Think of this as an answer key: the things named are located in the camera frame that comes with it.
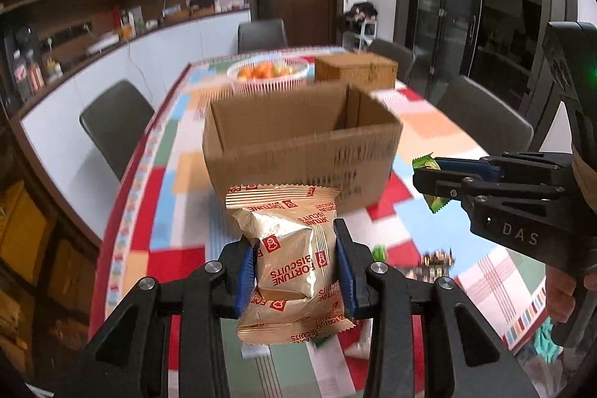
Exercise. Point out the person's right hand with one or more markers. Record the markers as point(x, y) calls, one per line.
point(559, 295)

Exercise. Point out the dark shiny snack packets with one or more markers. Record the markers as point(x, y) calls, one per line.
point(431, 265)

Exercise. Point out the dark grey chair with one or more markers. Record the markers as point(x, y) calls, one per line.
point(485, 113)
point(261, 35)
point(116, 113)
point(394, 55)

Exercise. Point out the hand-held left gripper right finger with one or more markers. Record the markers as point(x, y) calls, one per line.
point(346, 279)

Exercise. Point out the cluttered utility cart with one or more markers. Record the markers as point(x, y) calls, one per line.
point(361, 22)

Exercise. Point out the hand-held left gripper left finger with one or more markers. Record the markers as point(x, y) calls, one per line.
point(245, 279)

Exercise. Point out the large cardboard box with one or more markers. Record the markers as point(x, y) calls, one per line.
point(298, 155)

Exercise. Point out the small green packet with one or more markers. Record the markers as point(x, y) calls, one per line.
point(380, 252)

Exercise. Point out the wooden side cabinet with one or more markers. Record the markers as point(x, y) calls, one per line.
point(32, 267)

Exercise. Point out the pile of oranges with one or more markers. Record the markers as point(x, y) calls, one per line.
point(261, 70)

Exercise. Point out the small brown cardboard box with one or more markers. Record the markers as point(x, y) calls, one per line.
point(357, 71)

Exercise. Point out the teal cloth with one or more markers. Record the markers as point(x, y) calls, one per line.
point(548, 342)

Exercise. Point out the light green snack packet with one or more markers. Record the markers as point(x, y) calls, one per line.
point(425, 162)

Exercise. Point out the white base cabinets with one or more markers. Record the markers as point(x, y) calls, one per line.
point(60, 123)

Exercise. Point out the gold biscuit packet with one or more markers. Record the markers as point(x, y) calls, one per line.
point(289, 323)
point(289, 253)

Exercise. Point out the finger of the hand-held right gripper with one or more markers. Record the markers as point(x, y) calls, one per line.
point(438, 181)
point(466, 167)

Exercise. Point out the white plastic basket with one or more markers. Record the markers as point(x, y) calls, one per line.
point(273, 85)

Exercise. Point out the colourful patchwork tablecloth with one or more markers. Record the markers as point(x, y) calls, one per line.
point(154, 211)

